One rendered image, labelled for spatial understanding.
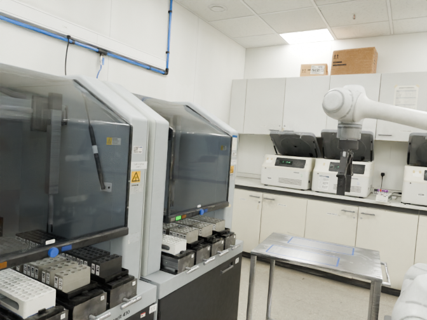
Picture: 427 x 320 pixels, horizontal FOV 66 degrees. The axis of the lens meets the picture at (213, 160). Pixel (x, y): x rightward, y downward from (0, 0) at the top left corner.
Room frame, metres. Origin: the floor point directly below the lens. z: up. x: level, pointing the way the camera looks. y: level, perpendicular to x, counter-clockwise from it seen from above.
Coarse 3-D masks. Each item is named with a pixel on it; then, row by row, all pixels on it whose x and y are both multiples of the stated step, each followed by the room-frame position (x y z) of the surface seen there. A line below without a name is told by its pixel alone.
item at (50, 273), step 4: (68, 264) 1.17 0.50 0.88; (72, 264) 1.18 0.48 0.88; (76, 264) 1.19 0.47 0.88; (56, 268) 1.13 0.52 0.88; (60, 268) 1.13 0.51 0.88; (64, 268) 1.15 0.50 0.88; (68, 268) 1.16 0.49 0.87; (48, 272) 1.10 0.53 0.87; (52, 272) 1.11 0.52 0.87; (56, 272) 1.12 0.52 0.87; (48, 276) 1.10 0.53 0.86; (52, 276) 1.11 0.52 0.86; (48, 280) 1.10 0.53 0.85; (52, 280) 1.11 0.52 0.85; (48, 284) 1.10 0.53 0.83; (52, 284) 1.11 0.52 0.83
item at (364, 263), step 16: (272, 240) 1.87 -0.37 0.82; (288, 240) 1.90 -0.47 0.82; (304, 240) 1.92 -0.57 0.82; (256, 256) 1.66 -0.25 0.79; (272, 256) 1.60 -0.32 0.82; (288, 256) 1.61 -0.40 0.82; (304, 256) 1.63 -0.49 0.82; (320, 256) 1.65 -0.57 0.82; (336, 256) 1.67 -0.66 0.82; (352, 256) 1.68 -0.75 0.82; (368, 256) 1.70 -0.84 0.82; (272, 272) 2.03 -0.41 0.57; (336, 272) 1.48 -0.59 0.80; (352, 272) 1.45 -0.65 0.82; (368, 272) 1.46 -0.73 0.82; (272, 288) 2.03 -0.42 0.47
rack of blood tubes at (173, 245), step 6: (162, 234) 1.69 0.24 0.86; (162, 240) 1.60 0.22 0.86; (168, 240) 1.59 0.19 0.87; (174, 240) 1.60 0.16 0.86; (180, 240) 1.61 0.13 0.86; (186, 240) 1.61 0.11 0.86; (162, 246) 1.66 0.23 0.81; (168, 246) 1.67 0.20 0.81; (174, 246) 1.53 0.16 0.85; (180, 246) 1.57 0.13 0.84; (168, 252) 1.55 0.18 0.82; (174, 252) 1.53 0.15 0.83
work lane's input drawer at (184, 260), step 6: (162, 252) 1.56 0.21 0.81; (180, 252) 1.56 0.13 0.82; (186, 252) 1.58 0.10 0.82; (192, 252) 1.60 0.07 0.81; (162, 258) 1.54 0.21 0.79; (168, 258) 1.53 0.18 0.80; (174, 258) 1.51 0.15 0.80; (180, 258) 1.51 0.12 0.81; (186, 258) 1.55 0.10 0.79; (192, 258) 1.60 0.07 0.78; (162, 264) 1.54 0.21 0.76; (168, 264) 1.52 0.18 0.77; (174, 264) 1.51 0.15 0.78; (180, 264) 1.51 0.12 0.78; (186, 264) 1.56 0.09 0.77; (192, 264) 1.60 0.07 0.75; (180, 270) 1.52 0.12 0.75; (192, 270) 1.52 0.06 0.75
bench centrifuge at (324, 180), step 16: (336, 144) 3.74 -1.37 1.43; (368, 144) 3.56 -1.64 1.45; (320, 160) 3.57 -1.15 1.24; (336, 160) 3.50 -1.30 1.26; (368, 160) 3.75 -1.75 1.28; (320, 176) 3.49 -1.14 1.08; (352, 176) 3.34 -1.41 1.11; (368, 176) 3.28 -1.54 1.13; (352, 192) 3.33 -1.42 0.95; (368, 192) 3.34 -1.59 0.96
